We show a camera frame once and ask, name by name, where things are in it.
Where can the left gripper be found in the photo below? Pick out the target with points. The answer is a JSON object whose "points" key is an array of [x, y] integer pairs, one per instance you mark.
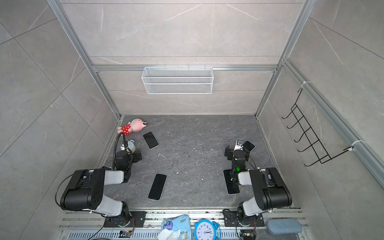
{"points": [[135, 155]]}

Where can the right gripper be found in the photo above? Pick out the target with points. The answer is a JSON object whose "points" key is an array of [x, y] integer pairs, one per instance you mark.
{"points": [[237, 153]]}

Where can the phone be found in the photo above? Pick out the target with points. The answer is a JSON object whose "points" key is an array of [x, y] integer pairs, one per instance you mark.
{"points": [[232, 188], [248, 147], [150, 140], [157, 187]]}

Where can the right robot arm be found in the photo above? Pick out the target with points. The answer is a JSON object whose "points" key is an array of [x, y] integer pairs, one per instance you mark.
{"points": [[270, 191]]}

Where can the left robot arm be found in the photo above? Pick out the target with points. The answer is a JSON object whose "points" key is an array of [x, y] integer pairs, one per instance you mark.
{"points": [[85, 191]]}

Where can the small cream alarm clock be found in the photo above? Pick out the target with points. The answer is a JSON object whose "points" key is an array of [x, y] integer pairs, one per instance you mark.
{"points": [[131, 145]]}

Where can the pink plush toy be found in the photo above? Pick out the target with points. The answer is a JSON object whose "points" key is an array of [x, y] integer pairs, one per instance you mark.
{"points": [[135, 125]]}

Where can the blue alarm clock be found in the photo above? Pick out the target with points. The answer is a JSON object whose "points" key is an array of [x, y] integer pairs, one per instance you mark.
{"points": [[207, 230]]}

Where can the blue tissue pack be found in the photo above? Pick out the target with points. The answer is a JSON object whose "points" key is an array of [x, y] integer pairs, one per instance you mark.
{"points": [[178, 228]]}

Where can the grey blue pouch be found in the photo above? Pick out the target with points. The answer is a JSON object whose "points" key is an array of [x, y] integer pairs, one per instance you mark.
{"points": [[284, 226]]}

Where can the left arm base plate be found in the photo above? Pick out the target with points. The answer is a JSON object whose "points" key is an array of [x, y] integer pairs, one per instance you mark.
{"points": [[137, 219]]}

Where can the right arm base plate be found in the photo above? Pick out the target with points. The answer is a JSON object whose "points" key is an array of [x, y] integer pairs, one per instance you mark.
{"points": [[232, 219]]}

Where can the white wire mesh basket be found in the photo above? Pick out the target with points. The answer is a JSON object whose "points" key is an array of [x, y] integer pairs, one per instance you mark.
{"points": [[178, 80]]}

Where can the black wire hook rack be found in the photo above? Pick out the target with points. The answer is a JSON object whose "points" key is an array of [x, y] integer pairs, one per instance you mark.
{"points": [[308, 134]]}

